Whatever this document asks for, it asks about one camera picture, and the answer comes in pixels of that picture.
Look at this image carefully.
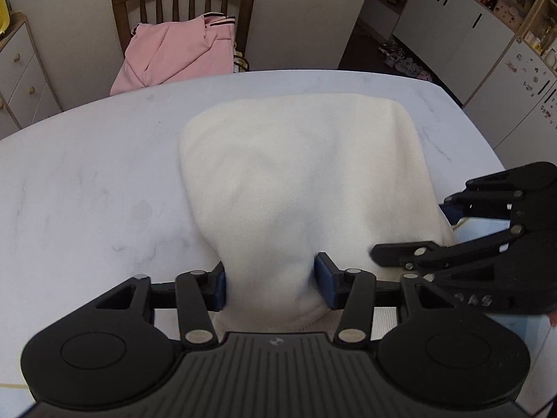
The cream white sweatshirt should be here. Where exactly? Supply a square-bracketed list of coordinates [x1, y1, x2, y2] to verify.
[179, 93, 455, 334]

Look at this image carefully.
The person's right hand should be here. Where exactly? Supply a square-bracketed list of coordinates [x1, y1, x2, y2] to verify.
[548, 311, 557, 327]

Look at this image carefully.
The white refrigerator with magnets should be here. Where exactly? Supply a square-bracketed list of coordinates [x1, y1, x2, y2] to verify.
[464, 41, 556, 168]

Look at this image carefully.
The pink folded garment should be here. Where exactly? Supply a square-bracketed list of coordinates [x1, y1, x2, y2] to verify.
[110, 12, 235, 95]

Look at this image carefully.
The white drawer cabinet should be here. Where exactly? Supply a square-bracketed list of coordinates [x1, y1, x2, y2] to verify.
[0, 11, 62, 139]

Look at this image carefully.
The yellow tissue box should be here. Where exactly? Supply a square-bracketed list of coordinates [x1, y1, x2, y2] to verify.
[0, 0, 11, 36]

